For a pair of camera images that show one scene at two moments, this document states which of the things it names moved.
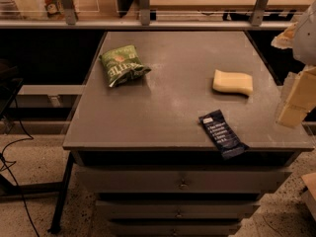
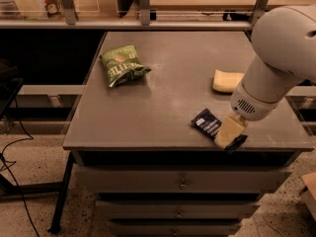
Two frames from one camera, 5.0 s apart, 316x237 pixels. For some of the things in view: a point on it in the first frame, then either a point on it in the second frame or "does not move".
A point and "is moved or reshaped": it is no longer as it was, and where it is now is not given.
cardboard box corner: [309, 183] does not move
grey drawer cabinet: [175, 133] does not move
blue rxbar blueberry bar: [217, 127] is moved or reshaped
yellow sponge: [226, 81] does not move
